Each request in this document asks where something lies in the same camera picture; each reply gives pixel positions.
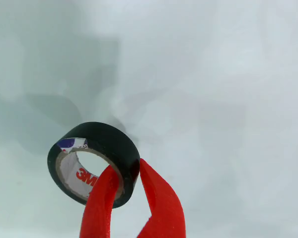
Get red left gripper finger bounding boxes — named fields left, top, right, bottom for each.
left=79, top=165, right=125, bottom=238

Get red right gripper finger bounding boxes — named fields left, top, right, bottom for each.
left=136, top=158, right=187, bottom=238

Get black tape roll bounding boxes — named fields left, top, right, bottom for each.
left=47, top=121, right=141, bottom=209

